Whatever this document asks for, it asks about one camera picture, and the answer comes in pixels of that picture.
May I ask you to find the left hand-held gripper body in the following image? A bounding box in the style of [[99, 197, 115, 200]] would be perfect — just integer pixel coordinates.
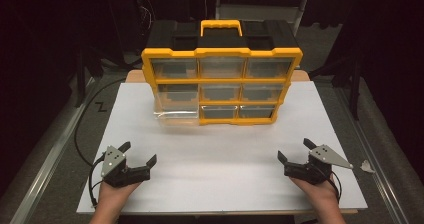
[[100, 145, 151, 189]]

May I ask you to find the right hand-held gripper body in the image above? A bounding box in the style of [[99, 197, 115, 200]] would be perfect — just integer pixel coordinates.
[[283, 144, 354, 186]]

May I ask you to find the clear plastic drawer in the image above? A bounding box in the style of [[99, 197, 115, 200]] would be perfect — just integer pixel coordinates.
[[153, 109, 201, 127]]

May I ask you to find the yellow and black drawer organizer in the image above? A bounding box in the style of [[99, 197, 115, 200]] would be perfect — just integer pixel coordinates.
[[140, 19, 304, 126]]

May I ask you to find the person's right hand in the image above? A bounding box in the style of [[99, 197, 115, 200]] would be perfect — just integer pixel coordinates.
[[289, 175, 339, 212]]

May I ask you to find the person's left hand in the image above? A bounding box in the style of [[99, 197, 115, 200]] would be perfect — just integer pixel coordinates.
[[97, 180, 142, 216]]

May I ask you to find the crumpled white paper scrap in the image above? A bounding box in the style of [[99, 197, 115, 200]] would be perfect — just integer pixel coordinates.
[[359, 159, 376, 174]]

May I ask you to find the white board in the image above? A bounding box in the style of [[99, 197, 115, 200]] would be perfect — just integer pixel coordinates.
[[75, 80, 369, 216]]

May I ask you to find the black metal stand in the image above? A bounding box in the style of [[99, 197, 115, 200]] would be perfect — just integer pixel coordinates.
[[308, 50, 364, 121], [73, 45, 105, 109]]

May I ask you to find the set of clear organizer drawers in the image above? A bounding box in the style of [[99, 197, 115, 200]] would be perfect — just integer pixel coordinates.
[[150, 57, 295, 120]]

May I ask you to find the black cable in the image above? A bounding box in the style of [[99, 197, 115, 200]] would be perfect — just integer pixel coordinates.
[[327, 177, 343, 205], [73, 77, 128, 209]]

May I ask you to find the metal floor rail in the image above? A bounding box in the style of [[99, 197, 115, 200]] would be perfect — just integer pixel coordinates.
[[9, 77, 98, 224], [334, 83, 413, 224]]

